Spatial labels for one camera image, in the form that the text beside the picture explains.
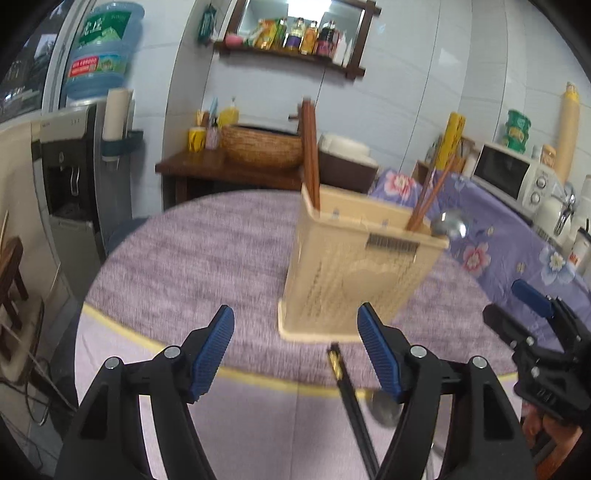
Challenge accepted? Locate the white cup with red label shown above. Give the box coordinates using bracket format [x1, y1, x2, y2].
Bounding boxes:
[569, 225, 591, 267]

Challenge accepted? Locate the amber bottle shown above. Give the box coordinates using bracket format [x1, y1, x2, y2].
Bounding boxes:
[301, 21, 320, 55]

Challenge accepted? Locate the yellow roll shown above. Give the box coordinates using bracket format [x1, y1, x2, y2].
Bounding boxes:
[433, 113, 467, 172]

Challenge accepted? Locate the small white bottle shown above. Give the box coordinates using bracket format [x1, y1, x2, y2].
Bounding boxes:
[333, 31, 356, 66]

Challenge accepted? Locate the metal spoon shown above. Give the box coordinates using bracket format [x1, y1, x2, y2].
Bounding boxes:
[369, 390, 405, 426]
[430, 209, 468, 240]

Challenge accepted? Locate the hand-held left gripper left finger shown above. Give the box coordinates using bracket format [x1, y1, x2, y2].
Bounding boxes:
[55, 305, 235, 480]

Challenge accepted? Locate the green hanging ornament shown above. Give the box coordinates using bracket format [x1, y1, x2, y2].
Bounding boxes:
[198, 4, 218, 46]

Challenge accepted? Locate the paper cup dispenser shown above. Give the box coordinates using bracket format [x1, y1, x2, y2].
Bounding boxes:
[102, 87, 145, 163]

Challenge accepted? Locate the white thermos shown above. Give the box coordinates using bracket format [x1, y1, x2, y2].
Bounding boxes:
[534, 182, 579, 242]

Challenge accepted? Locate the purple tablecloth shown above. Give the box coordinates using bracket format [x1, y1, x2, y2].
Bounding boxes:
[74, 189, 523, 480]

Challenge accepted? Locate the white pot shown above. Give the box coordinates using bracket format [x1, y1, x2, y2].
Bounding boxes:
[318, 132, 372, 158]

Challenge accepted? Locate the black chopstick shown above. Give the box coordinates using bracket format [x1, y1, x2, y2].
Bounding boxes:
[327, 350, 376, 480]
[331, 343, 380, 474]

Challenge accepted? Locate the wooden wall shelf with mirror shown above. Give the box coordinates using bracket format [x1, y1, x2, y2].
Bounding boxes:
[214, 0, 382, 79]

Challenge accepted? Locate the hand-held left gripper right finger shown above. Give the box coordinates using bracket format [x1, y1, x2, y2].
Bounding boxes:
[358, 303, 536, 480]

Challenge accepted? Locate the window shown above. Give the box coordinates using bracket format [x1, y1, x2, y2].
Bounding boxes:
[0, 0, 95, 124]

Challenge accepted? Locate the grey water dispenser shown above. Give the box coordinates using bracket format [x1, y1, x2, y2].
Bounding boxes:
[31, 103, 110, 289]

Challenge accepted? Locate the wicker wash basin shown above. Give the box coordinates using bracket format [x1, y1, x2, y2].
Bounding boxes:
[220, 123, 306, 169]

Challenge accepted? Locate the yellow soap bottle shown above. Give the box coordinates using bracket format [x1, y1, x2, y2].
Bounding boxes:
[216, 96, 241, 128]

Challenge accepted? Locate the small wooden stool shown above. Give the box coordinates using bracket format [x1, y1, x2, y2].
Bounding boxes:
[0, 236, 29, 361]

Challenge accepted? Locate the dark wooden counter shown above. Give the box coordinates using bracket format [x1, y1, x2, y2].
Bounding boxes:
[155, 148, 304, 214]

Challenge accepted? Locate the purple floral cloth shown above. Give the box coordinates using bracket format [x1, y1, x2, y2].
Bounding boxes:
[368, 167, 591, 354]

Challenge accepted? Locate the blue water bottle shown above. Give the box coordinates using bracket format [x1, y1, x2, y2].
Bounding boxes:
[63, 1, 145, 100]

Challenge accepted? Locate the white microwave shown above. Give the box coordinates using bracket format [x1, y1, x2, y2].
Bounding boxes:
[470, 140, 563, 212]

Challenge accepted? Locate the green yellow packet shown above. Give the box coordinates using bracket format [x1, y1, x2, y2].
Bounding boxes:
[252, 18, 280, 51]

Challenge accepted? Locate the stack of green tubs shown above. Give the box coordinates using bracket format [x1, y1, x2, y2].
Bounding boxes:
[504, 109, 533, 153]

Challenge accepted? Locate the dark sauce bottle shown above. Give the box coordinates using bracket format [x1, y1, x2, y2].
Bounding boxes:
[316, 20, 339, 58]

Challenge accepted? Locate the black cable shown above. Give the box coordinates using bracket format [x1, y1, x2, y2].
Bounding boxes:
[0, 357, 80, 428]

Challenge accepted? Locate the beige plastic utensil holder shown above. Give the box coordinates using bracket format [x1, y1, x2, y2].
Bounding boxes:
[278, 182, 451, 343]

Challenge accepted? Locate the tall stack of paper cups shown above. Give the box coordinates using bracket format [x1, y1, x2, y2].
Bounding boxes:
[555, 82, 581, 184]

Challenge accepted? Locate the purple label bottle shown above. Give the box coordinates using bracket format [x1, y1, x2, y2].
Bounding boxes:
[284, 17, 307, 51]

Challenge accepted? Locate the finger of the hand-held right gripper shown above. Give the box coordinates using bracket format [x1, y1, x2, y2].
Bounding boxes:
[482, 305, 539, 354]
[511, 279, 581, 334]

